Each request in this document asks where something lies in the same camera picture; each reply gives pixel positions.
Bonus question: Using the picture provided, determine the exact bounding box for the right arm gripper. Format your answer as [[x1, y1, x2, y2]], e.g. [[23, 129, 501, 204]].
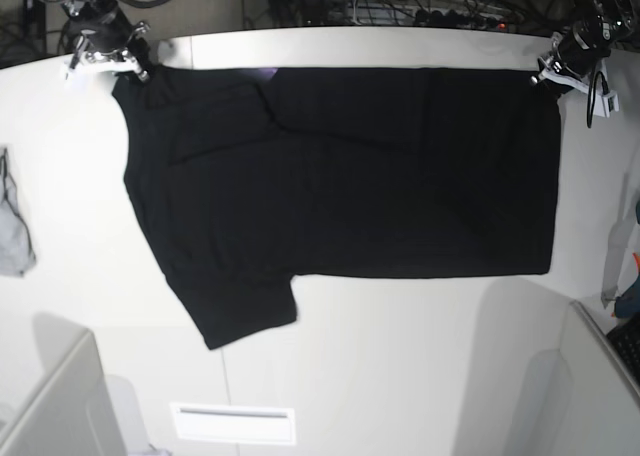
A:
[[62, 0, 150, 81]]

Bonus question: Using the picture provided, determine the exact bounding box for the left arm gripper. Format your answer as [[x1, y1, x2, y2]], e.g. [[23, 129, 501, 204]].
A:
[[529, 5, 611, 95]]

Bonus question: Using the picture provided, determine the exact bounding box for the grey cloth at table edge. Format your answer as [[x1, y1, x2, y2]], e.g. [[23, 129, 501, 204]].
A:
[[1, 147, 36, 277]]

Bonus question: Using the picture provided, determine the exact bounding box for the black T-shirt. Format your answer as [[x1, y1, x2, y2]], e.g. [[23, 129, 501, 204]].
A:
[[112, 66, 562, 349]]

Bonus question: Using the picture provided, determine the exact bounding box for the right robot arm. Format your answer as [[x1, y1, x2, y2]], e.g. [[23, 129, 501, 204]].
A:
[[53, 0, 152, 83]]

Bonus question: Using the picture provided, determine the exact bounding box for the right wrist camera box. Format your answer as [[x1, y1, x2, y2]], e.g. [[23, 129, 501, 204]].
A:
[[61, 61, 87, 93]]

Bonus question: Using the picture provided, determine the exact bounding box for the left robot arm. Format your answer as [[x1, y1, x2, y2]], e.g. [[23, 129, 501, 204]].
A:
[[530, 0, 639, 94]]

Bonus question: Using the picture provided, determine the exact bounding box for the white cable slot plate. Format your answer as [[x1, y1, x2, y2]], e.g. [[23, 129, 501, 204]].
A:
[[170, 403, 297, 446]]

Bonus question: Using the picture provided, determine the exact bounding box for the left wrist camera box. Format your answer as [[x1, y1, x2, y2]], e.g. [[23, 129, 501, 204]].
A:
[[593, 90, 620, 118]]

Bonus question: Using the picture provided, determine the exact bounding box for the black power strip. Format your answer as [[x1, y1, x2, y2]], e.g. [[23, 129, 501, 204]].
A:
[[413, 9, 509, 31]]

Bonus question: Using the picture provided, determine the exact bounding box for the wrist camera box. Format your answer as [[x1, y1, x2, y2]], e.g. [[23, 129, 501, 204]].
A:
[[593, 90, 620, 118], [61, 61, 87, 93]]

